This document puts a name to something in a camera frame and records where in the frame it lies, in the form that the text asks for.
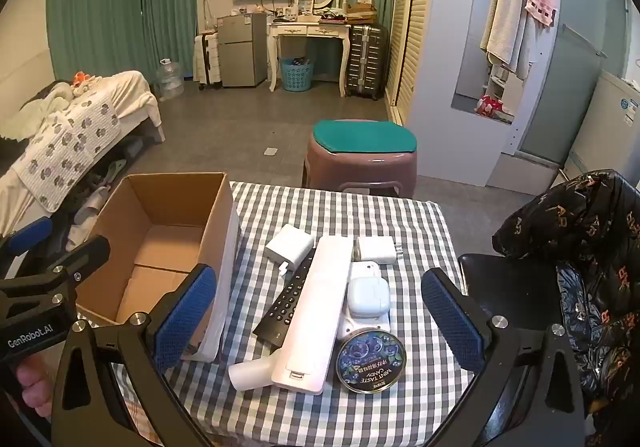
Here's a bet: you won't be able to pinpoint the black printed jacket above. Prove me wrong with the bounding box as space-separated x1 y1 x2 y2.
492 170 640 428

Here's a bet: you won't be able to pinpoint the clear water jug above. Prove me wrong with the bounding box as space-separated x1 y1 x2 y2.
152 58 184 102

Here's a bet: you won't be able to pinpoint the white charger with prongs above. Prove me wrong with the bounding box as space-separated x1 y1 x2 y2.
355 234 404 268

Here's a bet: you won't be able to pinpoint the white cylindrical device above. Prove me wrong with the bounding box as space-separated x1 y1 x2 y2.
228 349 281 391

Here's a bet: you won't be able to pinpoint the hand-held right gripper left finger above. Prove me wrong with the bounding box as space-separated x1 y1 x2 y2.
51 263 218 447

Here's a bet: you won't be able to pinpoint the person's left hand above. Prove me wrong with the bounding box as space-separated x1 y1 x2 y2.
14 354 57 422

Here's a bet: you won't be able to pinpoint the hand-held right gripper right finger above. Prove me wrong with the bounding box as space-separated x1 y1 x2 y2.
422 268 586 447

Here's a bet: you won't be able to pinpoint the white flower-print quilt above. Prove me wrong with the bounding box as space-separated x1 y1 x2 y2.
11 92 122 214

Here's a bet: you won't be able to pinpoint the white appliance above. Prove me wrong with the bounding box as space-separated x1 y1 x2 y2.
565 69 640 178

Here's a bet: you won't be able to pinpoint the wide green curtain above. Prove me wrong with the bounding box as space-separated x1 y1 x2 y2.
46 0 200 84

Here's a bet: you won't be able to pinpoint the white router with rubber feet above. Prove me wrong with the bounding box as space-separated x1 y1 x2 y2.
336 260 392 343

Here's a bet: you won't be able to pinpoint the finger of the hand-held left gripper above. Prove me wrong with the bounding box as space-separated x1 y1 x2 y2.
0 235 111 299
0 216 55 268

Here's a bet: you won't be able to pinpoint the white suitcase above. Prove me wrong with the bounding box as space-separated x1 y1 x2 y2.
192 32 223 92

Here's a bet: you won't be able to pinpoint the black remote control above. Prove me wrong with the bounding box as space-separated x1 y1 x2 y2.
252 247 317 346

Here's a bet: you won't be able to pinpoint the dark ribbed suitcase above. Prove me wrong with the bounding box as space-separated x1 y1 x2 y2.
346 24 390 102

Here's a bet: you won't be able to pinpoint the red packet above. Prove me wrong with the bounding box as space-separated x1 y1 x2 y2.
475 95 507 118

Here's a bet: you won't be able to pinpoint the brown cardboard box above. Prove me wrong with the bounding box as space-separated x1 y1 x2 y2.
75 172 240 353

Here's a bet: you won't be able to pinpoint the bed with cream sheet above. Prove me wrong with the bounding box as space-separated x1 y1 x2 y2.
0 71 166 238

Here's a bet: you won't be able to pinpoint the teal seat cushion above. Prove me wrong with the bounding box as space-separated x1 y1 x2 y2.
312 119 419 154

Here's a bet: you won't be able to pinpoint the cream louvered wardrobe doors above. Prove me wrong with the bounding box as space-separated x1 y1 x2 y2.
384 0 437 128

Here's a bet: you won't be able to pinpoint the white dressing table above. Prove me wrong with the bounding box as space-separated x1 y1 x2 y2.
267 19 353 99

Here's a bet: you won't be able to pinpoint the grey mini fridge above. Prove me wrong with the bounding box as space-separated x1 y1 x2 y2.
216 13 269 88

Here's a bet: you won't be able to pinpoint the round blue candy tin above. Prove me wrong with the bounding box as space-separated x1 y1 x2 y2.
334 327 407 396

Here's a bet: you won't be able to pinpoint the frosted glass door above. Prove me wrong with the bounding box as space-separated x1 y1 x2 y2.
520 0 632 164

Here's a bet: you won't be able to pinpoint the white slipper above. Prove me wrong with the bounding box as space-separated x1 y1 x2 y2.
65 217 97 251
75 187 109 228

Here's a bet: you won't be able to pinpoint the stack of brown boxes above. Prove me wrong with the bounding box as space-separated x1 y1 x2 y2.
346 0 379 26

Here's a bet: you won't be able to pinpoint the white square charger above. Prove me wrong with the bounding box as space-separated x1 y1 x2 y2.
264 224 316 278

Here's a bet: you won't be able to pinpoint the pale green duvet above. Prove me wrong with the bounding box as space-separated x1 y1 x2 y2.
30 82 77 128

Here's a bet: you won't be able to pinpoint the grey checked tablecloth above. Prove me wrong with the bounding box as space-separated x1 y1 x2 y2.
112 181 477 447

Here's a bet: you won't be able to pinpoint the white hanging towel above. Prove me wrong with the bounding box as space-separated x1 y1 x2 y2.
480 0 539 80

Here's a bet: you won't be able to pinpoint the blue laundry basket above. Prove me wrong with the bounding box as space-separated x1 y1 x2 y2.
280 58 315 93

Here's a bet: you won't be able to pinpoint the pink plastic stool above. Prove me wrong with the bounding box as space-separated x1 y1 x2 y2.
302 119 419 200

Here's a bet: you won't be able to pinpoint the green slipper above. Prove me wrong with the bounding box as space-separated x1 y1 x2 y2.
104 159 129 188

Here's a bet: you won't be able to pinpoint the white earbuds case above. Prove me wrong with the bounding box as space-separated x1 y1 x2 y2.
346 277 390 321

